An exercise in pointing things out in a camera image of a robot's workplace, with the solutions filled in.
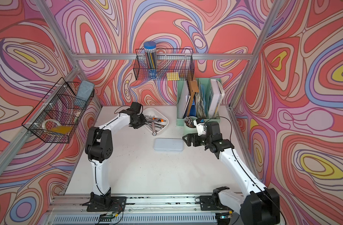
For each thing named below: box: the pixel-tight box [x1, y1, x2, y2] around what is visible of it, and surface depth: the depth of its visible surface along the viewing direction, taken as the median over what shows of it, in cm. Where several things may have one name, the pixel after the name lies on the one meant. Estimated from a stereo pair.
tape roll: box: [42, 119, 62, 130], surface depth 69 cm
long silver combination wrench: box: [151, 120, 157, 137], surface depth 103 cm
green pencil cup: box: [183, 116, 198, 136], surface depth 90 cm
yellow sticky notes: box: [166, 71, 180, 81], surface depth 92 cm
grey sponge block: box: [75, 80, 95, 102], surface depth 83 cm
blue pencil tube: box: [143, 41, 158, 80], surface depth 77 cm
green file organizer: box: [176, 77, 222, 127], surface depth 100 cm
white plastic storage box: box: [141, 107, 170, 133], surface depth 109 cm
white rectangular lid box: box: [153, 137, 184, 152], surface depth 96 cm
